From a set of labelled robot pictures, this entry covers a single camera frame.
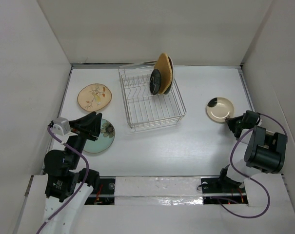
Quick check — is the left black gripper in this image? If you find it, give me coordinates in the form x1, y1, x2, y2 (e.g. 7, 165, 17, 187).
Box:
65, 110, 102, 168

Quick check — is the black round plate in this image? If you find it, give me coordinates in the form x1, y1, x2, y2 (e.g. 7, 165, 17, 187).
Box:
149, 69, 161, 95

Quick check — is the red teal flower plate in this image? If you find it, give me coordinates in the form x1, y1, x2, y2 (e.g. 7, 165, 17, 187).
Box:
164, 57, 174, 95

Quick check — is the woven bamboo square tray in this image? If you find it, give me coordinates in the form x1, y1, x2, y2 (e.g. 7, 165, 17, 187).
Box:
154, 53, 171, 94

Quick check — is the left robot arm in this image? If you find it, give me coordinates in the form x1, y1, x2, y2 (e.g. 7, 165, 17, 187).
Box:
37, 112, 102, 234

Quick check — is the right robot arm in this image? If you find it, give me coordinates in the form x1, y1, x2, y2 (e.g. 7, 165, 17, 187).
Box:
216, 111, 288, 192

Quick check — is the cream plate black spot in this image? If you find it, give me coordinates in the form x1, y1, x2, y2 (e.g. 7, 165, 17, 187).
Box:
206, 97, 235, 123

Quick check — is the light green flower plate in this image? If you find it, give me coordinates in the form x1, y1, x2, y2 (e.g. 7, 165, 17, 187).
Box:
83, 119, 115, 154

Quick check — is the beige bird pattern plate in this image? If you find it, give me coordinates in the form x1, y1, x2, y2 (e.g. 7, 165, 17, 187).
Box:
77, 83, 112, 112

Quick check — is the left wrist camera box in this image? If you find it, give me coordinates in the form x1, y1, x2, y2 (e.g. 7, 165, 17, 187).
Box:
49, 117, 71, 136

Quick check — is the metal wire dish rack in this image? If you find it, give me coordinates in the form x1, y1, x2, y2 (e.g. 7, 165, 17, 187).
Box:
118, 61, 186, 132

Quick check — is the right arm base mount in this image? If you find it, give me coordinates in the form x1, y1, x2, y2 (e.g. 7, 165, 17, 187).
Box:
197, 177, 248, 205

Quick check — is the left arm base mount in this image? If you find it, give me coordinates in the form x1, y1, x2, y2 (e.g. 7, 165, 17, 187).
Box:
84, 177, 116, 205

